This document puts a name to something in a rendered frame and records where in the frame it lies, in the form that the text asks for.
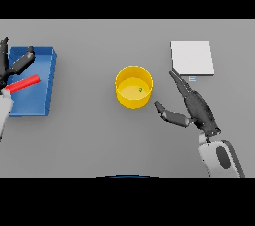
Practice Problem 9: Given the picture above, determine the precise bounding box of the red beaker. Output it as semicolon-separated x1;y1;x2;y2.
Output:
5;73;42;94

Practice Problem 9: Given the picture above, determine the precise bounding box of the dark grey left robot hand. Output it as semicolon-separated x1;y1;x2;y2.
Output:
0;36;37;91

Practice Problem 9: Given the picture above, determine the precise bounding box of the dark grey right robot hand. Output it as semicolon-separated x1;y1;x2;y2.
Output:
154;69;222;139

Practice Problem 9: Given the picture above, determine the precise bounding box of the pale square measuring scale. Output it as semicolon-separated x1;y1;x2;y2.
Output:
170;40;215;82

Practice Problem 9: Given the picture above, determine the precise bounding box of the yellow bowl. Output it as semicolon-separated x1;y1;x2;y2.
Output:
115;65;154;110

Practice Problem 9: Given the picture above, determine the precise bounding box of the blue tray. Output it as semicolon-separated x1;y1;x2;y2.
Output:
7;46;58;118

